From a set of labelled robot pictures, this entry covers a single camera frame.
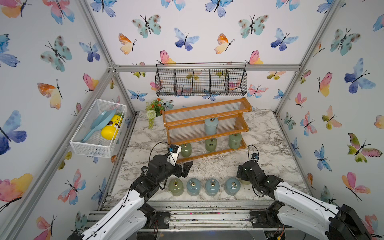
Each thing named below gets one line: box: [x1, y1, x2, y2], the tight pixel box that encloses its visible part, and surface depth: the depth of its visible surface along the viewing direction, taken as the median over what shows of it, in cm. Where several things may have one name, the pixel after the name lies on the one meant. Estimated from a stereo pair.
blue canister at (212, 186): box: [205, 178, 220, 197], surface depth 80 cm
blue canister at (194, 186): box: [186, 178, 202, 197], surface depth 80 cm
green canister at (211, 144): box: [205, 138, 218, 152], surface depth 95 cm
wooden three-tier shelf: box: [162, 97, 253, 164], surface depth 93 cm
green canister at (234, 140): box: [228, 133, 242, 149], surface depth 96 cm
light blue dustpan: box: [80, 109, 117, 143], surface depth 70 cm
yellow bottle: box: [100, 112, 125, 140], surface depth 71 cm
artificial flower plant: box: [145, 98, 166, 129], surface depth 106 cm
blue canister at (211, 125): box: [204, 117, 219, 135], surface depth 86 cm
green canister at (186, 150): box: [180, 143, 192, 158], surface depth 93 cm
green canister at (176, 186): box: [168, 178, 184, 197], surface depth 80 cm
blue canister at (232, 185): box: [225, 177, 241, 196], surface depth 80 cm
